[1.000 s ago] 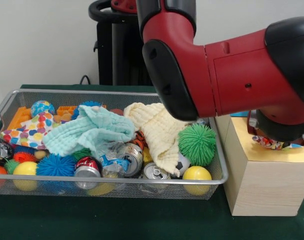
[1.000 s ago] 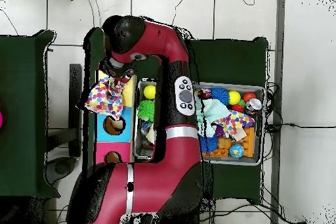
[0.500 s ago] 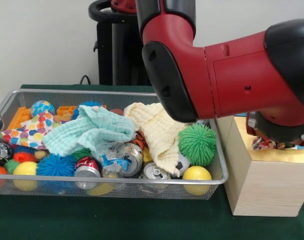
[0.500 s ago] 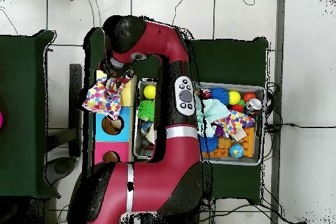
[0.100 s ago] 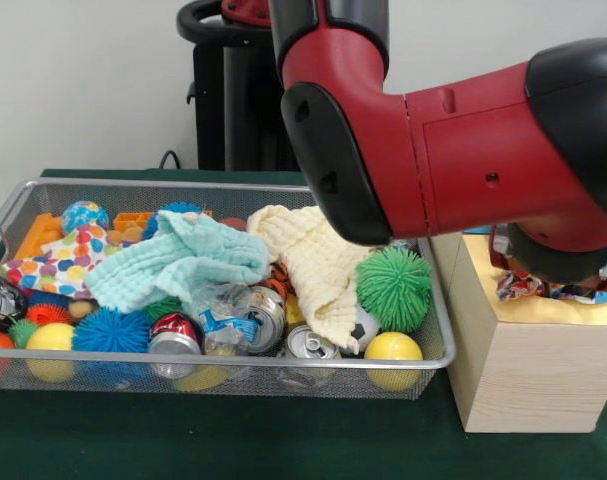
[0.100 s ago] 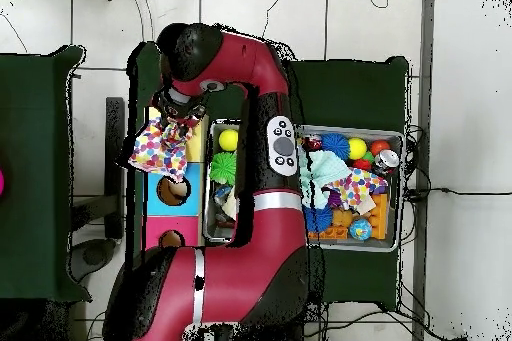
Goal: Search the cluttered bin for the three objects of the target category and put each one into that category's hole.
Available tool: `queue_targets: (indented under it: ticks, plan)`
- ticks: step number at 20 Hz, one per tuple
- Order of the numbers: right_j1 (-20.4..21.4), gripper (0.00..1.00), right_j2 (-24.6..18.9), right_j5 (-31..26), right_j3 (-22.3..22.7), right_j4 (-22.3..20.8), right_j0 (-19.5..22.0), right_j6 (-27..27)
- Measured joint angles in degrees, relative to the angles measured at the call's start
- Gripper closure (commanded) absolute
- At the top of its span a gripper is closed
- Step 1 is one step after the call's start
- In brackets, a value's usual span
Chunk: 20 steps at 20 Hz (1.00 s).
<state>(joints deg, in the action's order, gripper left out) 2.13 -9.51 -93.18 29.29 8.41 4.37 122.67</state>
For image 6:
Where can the small polka dot cloth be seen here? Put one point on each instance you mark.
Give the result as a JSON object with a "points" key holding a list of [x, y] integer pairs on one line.
{"points": [[180, 133]]}

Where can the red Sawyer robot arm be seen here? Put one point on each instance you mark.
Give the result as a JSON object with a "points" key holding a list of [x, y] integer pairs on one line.
{"points": [[248, 261]]}

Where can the wooden box with three holes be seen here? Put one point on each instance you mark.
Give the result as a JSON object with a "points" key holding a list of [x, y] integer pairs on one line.
{"points": [[192, 205]]}

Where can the yellow ball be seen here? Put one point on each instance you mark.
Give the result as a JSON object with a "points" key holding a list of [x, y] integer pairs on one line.
{"points": [[357, 148], [228, 140]]}

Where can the green spiky ball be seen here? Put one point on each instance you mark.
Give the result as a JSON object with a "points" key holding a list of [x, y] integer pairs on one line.
{"points": [[222, 168]]}

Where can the cream waffle cloth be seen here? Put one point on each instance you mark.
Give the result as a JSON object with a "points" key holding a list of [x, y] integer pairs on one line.
{"points": [[230, 207]]}

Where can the dark green table cloth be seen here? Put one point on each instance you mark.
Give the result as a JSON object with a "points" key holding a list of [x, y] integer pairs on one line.
{"points": [[32, 117], [352, 89]]}

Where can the mint waffle cloth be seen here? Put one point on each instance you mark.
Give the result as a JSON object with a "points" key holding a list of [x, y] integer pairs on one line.
{"points": [[316, 169]]}

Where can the blue spiky ball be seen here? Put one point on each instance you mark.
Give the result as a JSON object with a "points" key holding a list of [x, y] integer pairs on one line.
{"points": [[336, 145]]}

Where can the grey rounded base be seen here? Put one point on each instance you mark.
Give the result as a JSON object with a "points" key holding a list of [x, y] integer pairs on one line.
{"points": [[94, 255]]}

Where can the pink round object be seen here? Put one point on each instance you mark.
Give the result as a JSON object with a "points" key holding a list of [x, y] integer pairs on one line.
{"points": [[1, 183]]}

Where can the orange ball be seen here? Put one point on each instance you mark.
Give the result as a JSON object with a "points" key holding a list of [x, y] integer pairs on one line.
{"points": [[379, 146]]}

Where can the silver can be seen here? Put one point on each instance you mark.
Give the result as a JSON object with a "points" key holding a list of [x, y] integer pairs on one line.
{"points": [[386, 161]]}

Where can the blue globe ball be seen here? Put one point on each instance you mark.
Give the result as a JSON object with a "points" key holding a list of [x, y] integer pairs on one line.
{"points": [[360, 229]]}

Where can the orange building block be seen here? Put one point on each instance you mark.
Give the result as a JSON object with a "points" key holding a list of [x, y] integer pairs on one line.
{"points": [[380, 213]]}

